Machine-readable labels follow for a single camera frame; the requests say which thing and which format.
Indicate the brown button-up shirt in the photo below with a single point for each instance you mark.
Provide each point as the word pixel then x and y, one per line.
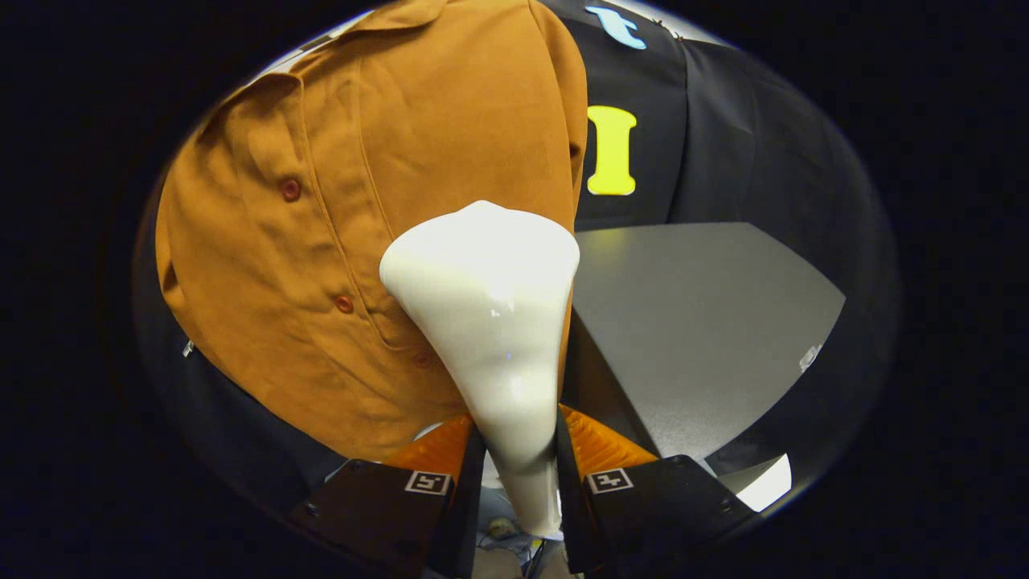
pixel 321 241

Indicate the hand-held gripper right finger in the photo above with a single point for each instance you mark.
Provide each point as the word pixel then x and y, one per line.
pixel 571 498

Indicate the grey table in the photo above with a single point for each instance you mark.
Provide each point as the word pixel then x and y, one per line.
pixel 707 322

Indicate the white garment steamer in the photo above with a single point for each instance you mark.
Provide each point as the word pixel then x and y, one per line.
pixel 494 322

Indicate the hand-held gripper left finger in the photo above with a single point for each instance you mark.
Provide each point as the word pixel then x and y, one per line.
pixel 468 498

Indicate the black backdrop cloth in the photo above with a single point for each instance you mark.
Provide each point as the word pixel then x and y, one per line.
pixel 723 145

